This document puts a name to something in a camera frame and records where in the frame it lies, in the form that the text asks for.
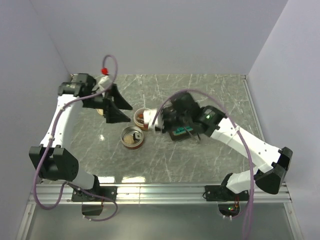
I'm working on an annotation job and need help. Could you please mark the sushi roll piece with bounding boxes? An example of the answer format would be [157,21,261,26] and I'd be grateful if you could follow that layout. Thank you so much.
[133,132,142,141]

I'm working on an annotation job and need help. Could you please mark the orange food piece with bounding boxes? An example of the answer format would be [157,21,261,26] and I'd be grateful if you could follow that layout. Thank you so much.
[137,113,144,120]

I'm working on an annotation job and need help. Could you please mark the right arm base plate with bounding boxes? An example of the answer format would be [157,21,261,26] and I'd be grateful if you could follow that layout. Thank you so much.
[202,185,249,202]

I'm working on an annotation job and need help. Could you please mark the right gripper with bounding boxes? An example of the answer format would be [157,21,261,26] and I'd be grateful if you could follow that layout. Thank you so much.
[155,109,191,133]

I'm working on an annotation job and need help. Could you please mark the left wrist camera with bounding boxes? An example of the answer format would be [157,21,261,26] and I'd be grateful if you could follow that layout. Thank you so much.
[95,75,113,92]

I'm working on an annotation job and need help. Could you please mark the black teal square tray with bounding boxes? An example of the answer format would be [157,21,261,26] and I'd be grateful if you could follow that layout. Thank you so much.
[169,127,191,141]

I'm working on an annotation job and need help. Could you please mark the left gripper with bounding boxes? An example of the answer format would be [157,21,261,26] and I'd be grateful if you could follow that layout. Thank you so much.
[83,83,133,124]

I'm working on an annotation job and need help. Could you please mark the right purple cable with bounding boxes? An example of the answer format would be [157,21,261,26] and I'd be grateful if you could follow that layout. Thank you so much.
[149,88,256,240]

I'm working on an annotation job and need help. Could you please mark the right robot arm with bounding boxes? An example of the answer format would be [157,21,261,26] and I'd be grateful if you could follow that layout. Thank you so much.
[151,91,293,202]

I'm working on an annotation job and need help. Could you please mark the aluminium mounting rail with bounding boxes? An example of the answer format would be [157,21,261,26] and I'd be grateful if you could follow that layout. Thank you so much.
[36,183,292,206]

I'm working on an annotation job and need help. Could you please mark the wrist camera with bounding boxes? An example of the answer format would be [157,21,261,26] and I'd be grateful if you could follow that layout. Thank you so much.
[148,109,164,134]
[95,75,113,92]

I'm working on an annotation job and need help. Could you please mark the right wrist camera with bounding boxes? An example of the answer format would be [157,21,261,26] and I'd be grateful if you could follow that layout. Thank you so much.
[148,109,164,134]

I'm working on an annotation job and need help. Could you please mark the brown food piece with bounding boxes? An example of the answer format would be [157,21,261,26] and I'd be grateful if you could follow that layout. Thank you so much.
[138,119,149,125]

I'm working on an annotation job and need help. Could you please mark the beige round bun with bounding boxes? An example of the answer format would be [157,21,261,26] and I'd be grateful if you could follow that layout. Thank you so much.
[123,135,135,145]

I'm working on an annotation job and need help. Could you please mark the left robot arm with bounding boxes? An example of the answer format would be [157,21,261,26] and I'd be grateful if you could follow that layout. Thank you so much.
[28,73,132,201]

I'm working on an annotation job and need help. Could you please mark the cream white bowl container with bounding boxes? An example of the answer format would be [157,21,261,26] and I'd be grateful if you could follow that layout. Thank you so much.
[133,108,153,131]

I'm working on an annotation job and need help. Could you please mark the metal tongs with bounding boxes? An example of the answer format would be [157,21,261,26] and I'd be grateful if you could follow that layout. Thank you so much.
[183,126,201,144]

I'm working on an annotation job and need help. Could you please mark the cream round lid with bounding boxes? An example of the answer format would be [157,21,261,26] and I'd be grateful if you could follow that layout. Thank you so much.
[97,109,104,116]

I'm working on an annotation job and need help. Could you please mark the red steel bowl container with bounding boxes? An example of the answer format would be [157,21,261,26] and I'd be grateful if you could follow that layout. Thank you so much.
[120,125,145,150]

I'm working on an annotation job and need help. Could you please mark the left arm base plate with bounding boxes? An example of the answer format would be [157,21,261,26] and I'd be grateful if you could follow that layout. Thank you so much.
[71,186,118,202]

